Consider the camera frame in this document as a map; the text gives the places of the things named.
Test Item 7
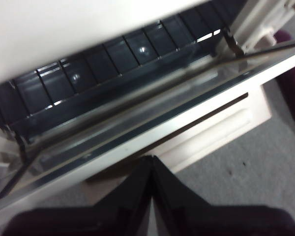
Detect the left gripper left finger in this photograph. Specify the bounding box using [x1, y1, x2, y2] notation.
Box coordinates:
[1, 155, 152, 236]

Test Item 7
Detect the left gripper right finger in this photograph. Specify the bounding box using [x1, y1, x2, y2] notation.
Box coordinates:
[151, 155, 295, 236]

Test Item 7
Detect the cream white toaster oven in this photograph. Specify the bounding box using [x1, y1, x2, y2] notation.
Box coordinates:
[0, 0, 295, 173]

